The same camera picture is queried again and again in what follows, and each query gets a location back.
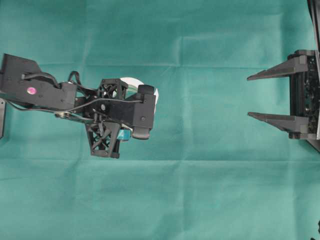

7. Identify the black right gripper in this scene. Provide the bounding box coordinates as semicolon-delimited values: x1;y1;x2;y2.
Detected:
247;50;320;140

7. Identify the teal tape on finger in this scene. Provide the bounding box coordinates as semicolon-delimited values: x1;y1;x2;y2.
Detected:
117;129;131;142

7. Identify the grey metal bracket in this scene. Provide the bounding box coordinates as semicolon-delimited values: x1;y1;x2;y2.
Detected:
0;98;7;139

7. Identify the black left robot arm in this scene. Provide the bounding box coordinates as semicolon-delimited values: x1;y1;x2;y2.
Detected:
0;54;128;158

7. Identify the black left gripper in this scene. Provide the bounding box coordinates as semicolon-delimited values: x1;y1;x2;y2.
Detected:
55;78;130;158

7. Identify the green table cloth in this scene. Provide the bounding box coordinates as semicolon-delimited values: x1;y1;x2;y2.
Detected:
0;0;320;240

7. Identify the black camera cable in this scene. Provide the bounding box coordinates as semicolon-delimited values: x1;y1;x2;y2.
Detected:
21;71;145;117

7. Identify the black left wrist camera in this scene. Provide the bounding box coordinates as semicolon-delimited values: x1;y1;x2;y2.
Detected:
95;84;156;140

